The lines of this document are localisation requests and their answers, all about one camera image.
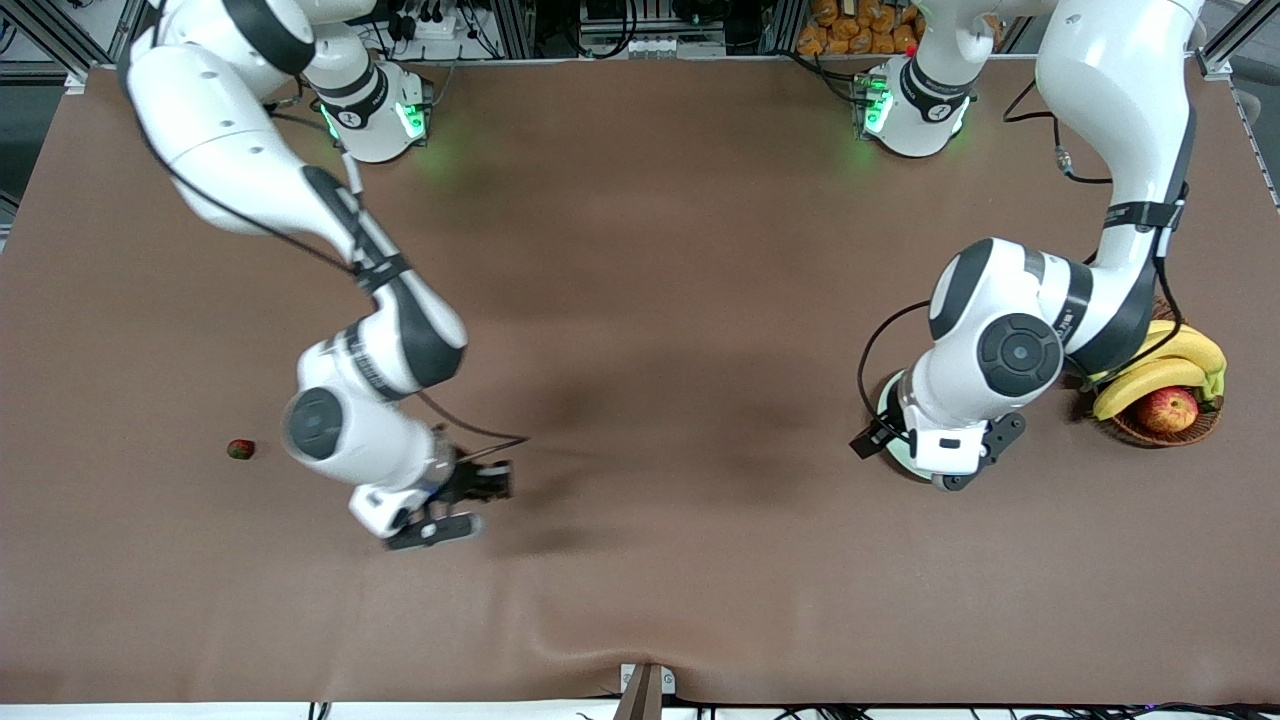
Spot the metal table bracket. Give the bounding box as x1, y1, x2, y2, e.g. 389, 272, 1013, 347
612, 663, 677, 720

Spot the red apple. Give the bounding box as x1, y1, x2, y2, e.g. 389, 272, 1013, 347
1137, 386, 1200, 434

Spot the yellow banana bunch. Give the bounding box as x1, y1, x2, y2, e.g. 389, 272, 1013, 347
1092, 320, 1228, 422

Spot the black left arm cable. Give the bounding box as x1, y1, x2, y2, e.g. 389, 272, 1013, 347
857, 78, 1191, 436

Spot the brown wicker basket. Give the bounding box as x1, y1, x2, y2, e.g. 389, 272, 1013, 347
1085, 295, 1224, 448

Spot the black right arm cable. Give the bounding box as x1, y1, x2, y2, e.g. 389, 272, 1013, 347
120, 60, 531, 466

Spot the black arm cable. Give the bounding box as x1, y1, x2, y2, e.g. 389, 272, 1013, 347
857, 78, 1191, 436
120, 60, 531, 466

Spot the light green plate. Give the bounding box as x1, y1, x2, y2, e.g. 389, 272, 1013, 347
877, 368, 1002, 484

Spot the brown table cloth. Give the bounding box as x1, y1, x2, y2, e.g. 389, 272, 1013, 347
0, 55, 1280, 706

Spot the orange bread rolls pile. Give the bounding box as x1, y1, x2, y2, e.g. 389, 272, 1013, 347
797, 0, 926, 57

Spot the aluminium frame profile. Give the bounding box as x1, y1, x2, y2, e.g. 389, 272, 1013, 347
1195, 0, 1280, 211
0, 0, 141, 96

